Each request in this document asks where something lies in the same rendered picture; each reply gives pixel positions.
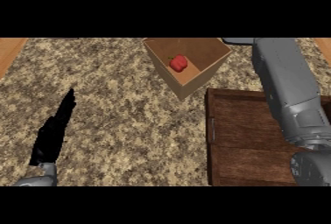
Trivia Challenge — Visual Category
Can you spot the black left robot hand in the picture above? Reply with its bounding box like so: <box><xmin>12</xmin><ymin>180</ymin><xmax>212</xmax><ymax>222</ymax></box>
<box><xmin>29</xmin><ymin>87</ymin><xmax>79</xmax><ymax>166</ymax></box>

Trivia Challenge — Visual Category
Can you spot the dark brown wooden tray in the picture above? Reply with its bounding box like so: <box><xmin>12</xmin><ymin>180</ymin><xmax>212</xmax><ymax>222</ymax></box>
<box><xmin>204</xmin><ymin>87</ymin><xmax>331</xmax><ymax>187</ymax></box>

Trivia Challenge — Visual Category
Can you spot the cardboard box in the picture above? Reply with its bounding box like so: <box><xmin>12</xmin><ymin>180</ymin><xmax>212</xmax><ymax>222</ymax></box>
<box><xmin>142</xmin><ymin>38</ymin><xmax>234</xmax><ymax>102</ymax></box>

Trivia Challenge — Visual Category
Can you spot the red bell pepper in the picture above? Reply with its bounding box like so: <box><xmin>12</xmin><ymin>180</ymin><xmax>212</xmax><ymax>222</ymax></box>
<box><xmin>168</xmin><ymin>54</ymin><xmax>191</xmax><ymax>74</ymax></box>

